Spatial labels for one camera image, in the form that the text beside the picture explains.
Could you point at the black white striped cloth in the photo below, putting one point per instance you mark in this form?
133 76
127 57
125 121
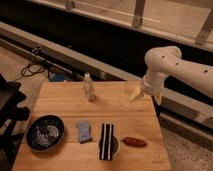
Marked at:
106 142

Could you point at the black stand at left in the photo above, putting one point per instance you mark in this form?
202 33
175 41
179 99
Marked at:
10 96

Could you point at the brown sausage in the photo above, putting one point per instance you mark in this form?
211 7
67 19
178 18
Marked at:
134 142

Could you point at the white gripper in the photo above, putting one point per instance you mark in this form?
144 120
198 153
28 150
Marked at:
149 89

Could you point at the dark patterned bowl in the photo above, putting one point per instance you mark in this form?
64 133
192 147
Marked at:
45 133

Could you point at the blue object on floor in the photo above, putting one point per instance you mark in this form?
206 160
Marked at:
57 78

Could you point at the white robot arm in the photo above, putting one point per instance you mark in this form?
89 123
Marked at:
163 62

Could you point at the clear plastic bottle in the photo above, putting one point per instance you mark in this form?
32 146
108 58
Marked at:
88 87

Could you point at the dark round cup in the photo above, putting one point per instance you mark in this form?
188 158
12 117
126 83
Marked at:
116 146

